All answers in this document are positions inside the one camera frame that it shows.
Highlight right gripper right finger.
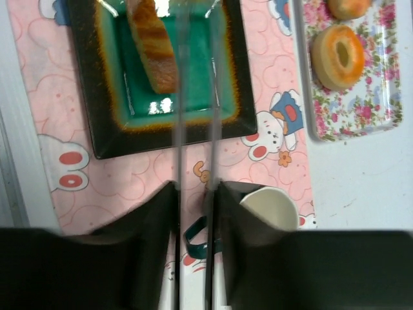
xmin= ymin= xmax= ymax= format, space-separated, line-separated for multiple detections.
xmin=215 ymin=181 xmax=412 ymax=309

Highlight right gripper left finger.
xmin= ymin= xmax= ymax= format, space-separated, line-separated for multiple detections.
xmin=1 ymin=182 xmax=177 ymax=309

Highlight brown striped bread loaf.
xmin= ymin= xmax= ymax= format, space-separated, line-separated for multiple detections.
xmin=125 ymin=0 xmax=178 ymax=94

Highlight metal tongs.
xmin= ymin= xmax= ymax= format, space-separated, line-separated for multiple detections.
xmin=172 ymin=0 xmax=227 ymax=310

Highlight dark green mug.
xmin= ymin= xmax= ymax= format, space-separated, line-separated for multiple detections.
xmin=182 ymin=184 xmax=301 ymax=260

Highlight pink bunny placemat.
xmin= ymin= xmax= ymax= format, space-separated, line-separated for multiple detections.
xmin=7 ymin=0 xmax=319 ymax=310

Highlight green square plate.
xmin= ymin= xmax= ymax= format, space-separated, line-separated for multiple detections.
xmin=67 ymin=1 xmax=257 ymax=159

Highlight floral rectangular tray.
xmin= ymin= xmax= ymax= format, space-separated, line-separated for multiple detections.
xmin=294 ymin=1 xmax=403 ymax=142

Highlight round bun front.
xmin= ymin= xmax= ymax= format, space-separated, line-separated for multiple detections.
xmin=327 ymin=0 xmax=372 ymax=21

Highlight aluminium table frame rail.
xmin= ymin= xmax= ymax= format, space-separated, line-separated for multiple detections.
xmin=0 ymin=106 xmax=30 ymax=229

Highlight ring doughnut bread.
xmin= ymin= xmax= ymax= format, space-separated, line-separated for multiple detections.
xmin=310 ymin=25 xmax=365 ymax=91

